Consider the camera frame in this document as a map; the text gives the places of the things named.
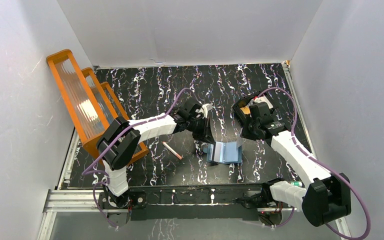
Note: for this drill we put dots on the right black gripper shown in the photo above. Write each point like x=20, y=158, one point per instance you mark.
x=245, y=133

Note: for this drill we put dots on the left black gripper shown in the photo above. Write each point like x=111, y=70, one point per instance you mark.
x=202, y=131

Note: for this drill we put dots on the white striped credit card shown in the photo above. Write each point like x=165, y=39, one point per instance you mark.
x=215, y=152

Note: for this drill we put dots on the blue leather card holder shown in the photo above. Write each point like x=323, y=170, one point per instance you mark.
x=231, y=154

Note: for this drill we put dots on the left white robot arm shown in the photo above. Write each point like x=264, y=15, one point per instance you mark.
x=119, y=142

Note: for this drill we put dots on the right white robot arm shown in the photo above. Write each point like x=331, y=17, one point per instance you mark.
x=308, y=172

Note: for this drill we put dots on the gold credit card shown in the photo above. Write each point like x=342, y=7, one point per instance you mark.
x=245, y=110

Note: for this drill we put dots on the black card box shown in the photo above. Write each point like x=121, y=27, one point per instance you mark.
x=249, y=100

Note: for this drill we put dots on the white pink pen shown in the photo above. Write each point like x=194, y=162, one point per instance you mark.
x=170, y=149

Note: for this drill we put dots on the orange tiered organizer rack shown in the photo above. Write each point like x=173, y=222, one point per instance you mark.
x=92, y=105

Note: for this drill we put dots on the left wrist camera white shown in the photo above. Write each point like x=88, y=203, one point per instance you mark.
x=205, y=109

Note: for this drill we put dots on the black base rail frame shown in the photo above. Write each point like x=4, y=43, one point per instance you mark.
x=213, y=201

